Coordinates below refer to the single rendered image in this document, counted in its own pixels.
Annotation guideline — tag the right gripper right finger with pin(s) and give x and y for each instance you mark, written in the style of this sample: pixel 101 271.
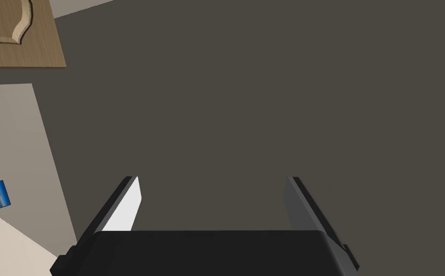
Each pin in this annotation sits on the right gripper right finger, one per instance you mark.
pixel 302 209

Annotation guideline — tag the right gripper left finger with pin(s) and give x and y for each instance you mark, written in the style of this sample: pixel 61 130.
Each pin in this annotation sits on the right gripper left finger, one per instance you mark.
pixel 124 207

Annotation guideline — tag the light wooden cupboard door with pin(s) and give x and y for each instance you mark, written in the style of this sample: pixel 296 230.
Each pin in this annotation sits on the light wooden cupboard door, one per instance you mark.
pixel 23 46

